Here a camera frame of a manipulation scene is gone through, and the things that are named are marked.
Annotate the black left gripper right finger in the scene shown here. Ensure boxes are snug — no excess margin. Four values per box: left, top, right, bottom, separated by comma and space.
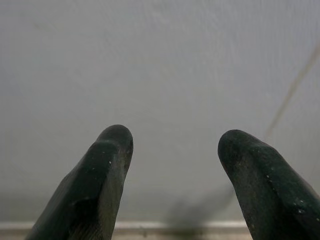
217, 129, 320, 240

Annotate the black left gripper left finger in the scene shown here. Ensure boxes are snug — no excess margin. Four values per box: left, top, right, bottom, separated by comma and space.
24, 124, 135, 240

